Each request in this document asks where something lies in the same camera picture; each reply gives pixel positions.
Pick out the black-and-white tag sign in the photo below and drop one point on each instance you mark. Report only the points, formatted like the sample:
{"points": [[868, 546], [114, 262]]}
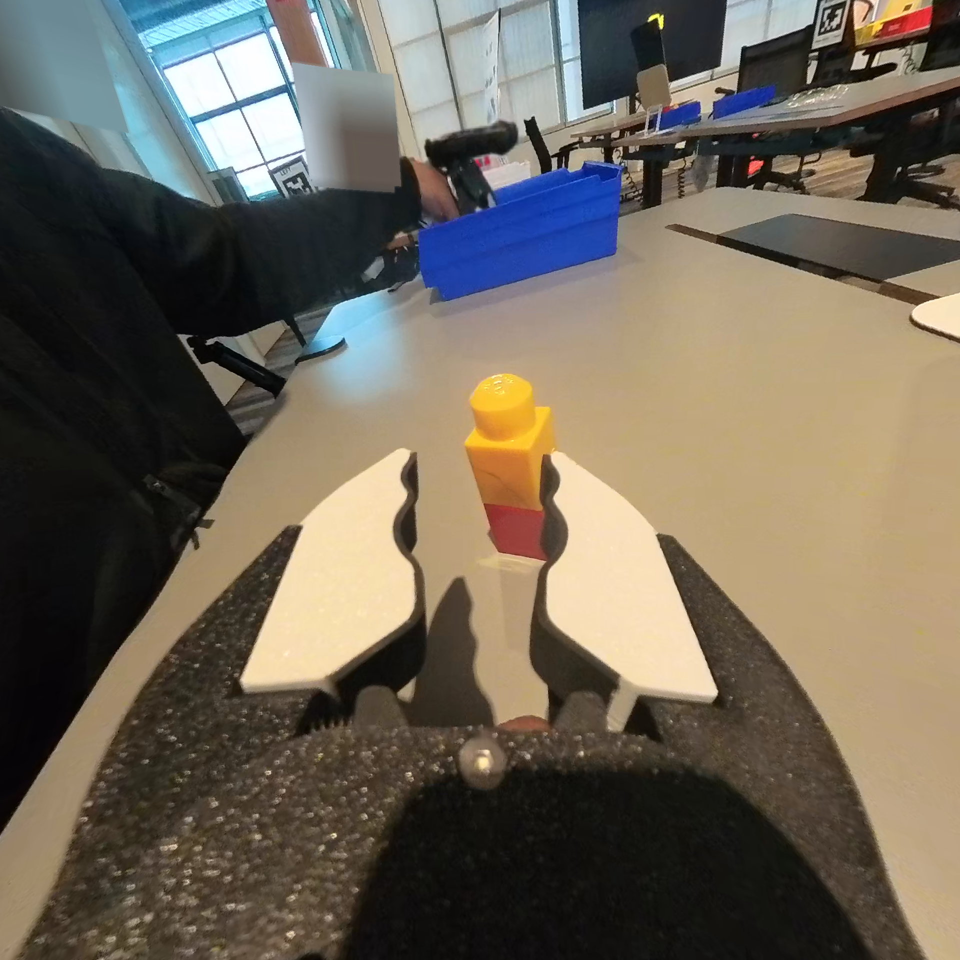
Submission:
{"points": [[832, 22], [292, 178]]}

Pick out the black office chair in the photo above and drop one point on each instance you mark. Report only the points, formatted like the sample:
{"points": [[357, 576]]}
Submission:
{"points": [[776, 60], [544, 146]]}

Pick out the blue plastic bin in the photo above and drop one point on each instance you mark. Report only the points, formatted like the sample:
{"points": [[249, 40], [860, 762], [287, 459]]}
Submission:
{"points": [[517, 240]]}

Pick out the red and yellow bin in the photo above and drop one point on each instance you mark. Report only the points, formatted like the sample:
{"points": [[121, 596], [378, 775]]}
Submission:
{"points": [[892, 22]]}

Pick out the white printed board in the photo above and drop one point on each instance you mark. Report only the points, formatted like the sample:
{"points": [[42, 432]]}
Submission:
{"points": [[490, 67]]}

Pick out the black desk mat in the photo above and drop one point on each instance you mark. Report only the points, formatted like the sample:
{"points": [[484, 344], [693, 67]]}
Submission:
{"points": [[840, 244]]}

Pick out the small blue bin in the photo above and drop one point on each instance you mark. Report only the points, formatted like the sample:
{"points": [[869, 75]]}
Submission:
{"points": [[675, 114], [742, 101]]}

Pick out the yellow mega block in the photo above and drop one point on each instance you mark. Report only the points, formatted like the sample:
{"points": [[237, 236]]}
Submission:
{"points": [[510, 457]]}

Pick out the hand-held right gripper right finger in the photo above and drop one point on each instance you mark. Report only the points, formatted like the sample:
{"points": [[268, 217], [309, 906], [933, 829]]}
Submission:
{"points": [[622, 600]]}

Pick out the black monitor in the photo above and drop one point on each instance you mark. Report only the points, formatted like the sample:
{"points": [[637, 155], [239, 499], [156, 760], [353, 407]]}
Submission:
{"points": [[675, 45]]}

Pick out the white desk mat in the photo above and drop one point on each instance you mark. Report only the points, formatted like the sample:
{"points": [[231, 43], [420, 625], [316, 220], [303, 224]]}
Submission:
{"points": [[941, 319]]}

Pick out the background office desk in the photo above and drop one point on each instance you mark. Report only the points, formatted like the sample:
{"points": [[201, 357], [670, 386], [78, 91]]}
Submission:
{"points": [[600, 133], [862, 105]]}

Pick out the red mega block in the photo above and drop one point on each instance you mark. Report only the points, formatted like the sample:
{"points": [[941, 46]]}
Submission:
{"points": [[517, 529]]}

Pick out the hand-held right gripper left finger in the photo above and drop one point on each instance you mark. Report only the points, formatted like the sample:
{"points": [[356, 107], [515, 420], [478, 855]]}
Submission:
{"points": [[330, 600]]}

